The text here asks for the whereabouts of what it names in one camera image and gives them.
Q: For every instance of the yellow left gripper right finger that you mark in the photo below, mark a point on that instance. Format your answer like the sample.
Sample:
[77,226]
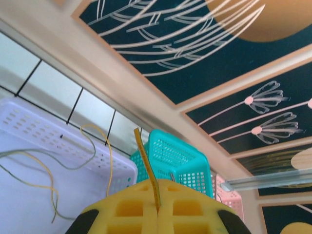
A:
[190,212]

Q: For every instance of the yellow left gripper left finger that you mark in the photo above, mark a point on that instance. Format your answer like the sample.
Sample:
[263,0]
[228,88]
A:
[126,212]

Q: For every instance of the pink perforated plastic basket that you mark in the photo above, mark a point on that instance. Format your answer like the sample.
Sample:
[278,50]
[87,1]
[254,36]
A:
[229,200]

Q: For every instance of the lavender perforated plastic basket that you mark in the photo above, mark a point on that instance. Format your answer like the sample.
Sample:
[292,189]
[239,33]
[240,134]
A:
[85,195]

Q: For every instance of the teal perforated plastic basket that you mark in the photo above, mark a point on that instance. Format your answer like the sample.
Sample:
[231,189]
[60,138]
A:
[170,156]

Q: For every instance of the dark panel with beige circle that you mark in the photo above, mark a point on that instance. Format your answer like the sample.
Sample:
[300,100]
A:
[256,161]

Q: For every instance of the dark panel with leaf drawing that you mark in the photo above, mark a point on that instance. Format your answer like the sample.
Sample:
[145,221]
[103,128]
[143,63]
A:
[195,73]

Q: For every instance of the dark panel with flower drawings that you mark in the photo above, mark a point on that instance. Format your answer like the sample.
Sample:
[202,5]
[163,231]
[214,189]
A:
[299,85]

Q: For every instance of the aluminium frame post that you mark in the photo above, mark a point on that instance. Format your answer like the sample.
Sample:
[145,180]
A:
[268,180]

